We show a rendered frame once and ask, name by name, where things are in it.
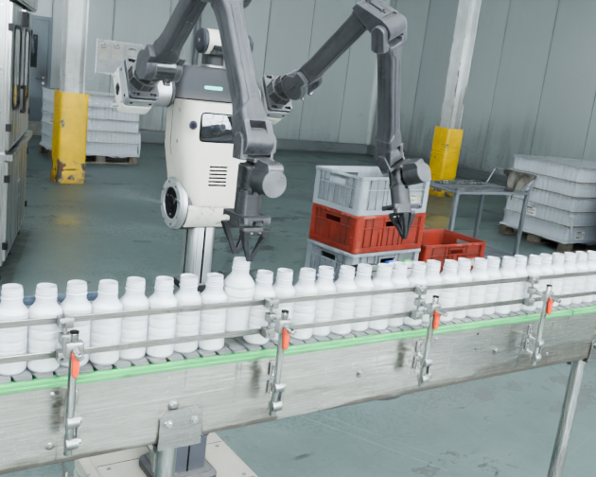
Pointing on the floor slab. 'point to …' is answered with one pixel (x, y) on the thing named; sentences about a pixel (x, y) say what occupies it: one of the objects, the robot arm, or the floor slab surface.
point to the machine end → (3, 125)
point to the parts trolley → (482, 204)
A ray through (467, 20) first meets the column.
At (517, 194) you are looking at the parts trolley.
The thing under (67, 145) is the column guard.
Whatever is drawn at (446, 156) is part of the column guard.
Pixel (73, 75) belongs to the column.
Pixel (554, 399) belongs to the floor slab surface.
